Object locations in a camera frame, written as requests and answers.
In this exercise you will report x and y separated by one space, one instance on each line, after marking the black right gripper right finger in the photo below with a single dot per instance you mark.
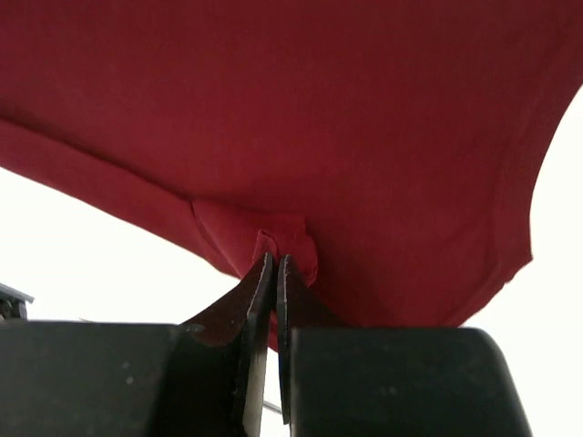
338 380

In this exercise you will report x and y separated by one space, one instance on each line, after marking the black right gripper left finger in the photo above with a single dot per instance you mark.
204 377

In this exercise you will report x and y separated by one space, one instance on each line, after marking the dark red t shirt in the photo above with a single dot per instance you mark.
390 147

